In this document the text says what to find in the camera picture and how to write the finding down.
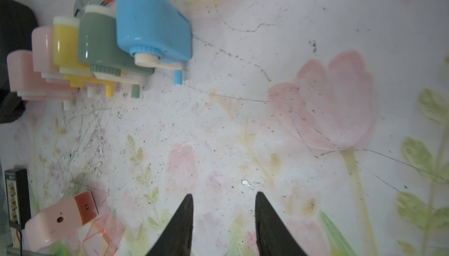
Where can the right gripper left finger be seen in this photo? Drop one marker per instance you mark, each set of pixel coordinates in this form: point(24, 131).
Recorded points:
point(176, 238)

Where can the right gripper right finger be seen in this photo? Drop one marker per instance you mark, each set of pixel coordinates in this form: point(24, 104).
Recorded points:
point(273, 237)

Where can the pink transparent tray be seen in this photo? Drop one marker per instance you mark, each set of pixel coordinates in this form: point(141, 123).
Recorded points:
point(104, 236)

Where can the pink pencil sharpener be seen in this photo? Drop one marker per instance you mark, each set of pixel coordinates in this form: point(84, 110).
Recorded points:
point(42, 50)
point(60, 220)
point(31, 86)

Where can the blue pencil sharpener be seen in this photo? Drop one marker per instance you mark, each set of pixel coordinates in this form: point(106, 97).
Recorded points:
point(155, 33)

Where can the small black screwdriver bit box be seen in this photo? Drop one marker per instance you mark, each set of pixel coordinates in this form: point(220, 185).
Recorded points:
point(18, 200)

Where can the black plastic tool case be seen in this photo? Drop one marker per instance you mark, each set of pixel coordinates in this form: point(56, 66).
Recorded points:
point(17, 24)

